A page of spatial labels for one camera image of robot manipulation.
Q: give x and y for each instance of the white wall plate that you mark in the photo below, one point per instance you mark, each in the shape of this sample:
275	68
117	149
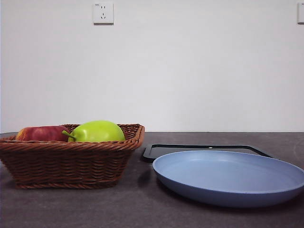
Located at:
301	13

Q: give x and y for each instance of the green apple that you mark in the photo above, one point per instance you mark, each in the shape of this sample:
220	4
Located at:
99	133

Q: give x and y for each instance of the black cutting board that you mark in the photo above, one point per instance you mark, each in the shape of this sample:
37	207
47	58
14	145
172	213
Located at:
147	154

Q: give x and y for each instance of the red apple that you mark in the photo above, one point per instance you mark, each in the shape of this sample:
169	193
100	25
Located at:
40	134

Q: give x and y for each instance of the blue round plate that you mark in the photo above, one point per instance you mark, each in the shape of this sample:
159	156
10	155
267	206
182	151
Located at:
225	190

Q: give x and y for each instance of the brown wicker basket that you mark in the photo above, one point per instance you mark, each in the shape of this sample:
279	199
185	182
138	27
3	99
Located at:
71	166

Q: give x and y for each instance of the white wall socket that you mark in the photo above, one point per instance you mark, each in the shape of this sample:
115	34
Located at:
103	13

